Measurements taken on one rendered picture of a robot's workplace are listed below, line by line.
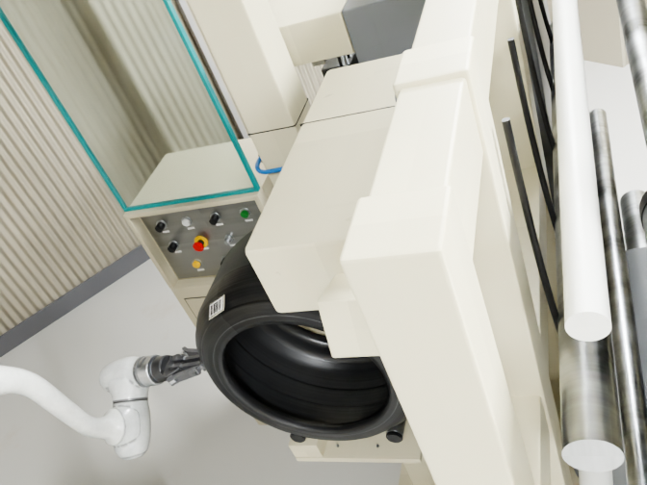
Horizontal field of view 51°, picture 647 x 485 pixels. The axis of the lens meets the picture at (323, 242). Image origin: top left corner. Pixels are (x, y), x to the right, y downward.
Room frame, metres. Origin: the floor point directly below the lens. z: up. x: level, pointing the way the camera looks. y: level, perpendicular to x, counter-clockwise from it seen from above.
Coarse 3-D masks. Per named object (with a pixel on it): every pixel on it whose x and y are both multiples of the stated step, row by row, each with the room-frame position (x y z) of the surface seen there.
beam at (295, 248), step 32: (352, 64) 1.41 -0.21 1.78; (384, 64) 1.34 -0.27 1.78; (320, 96) 1.33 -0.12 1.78; (352, 96) 1.26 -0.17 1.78; (384, 96) 1.21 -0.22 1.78; (320, 128) 1.19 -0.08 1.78; (352, 128) 1.14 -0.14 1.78; (384, 128) 1.09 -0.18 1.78; (288, 160) 1.13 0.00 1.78; (320, 160) 1.08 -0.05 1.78; (352, 160) 1.03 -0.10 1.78; (288, 192) 1.02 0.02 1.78; (320, 192) 0.98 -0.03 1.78; (352, 192) 0.93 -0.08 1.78; (256, 224) 0.97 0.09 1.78; (288, 224) 0.93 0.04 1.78; (320, 224) 0.89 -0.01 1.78; (256, 256) 0.90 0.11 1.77; (288, 256) 0.88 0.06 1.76; (320, 256) 0.85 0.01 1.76; (288, 288) 0.89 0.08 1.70; (320, 288) 0.86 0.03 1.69
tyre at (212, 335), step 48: (240, 240) 1.47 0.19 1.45; (240, 288) 1.25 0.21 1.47; (240, 336) 1.50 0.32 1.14; (288, 336) 1.52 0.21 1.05; (240, 384) 1.38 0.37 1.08; (288, 384) 1.41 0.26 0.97; (336, 384) 1.39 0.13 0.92; (384, 384) 1.31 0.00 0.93; (288, 432) 1.25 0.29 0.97; (336, 432) 1.17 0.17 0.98
